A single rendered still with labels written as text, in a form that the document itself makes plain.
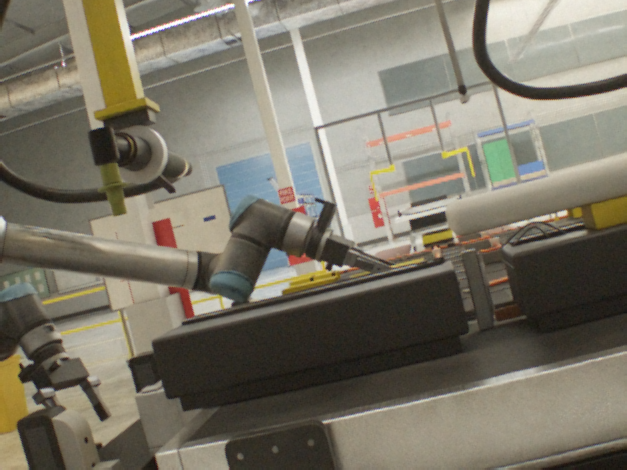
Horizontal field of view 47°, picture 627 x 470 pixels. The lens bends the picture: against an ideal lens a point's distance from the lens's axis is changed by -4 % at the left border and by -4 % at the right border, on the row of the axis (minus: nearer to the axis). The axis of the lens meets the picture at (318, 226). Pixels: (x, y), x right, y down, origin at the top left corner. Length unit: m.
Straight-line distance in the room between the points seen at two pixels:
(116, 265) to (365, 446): 0.90
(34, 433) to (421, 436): 0.68
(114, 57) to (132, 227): 5.47
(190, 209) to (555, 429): 8.87
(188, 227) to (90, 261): 8.00
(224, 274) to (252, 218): 0.13
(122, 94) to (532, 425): 0.71
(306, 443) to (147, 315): 5.73
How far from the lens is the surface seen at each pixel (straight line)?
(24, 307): 1.72
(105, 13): 1.14
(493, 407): 0.82
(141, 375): 1.70
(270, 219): 1.54
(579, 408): 0.83
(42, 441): 1.27
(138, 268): 1.61
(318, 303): 0.98
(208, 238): 9.53
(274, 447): 0.82
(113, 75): 1.12
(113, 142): 0.96
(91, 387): 1.74
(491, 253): 1.81
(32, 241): 1.58
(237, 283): 1.52
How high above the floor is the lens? 1.20
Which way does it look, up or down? level
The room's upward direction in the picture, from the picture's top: 14 degrees counter-clockwise
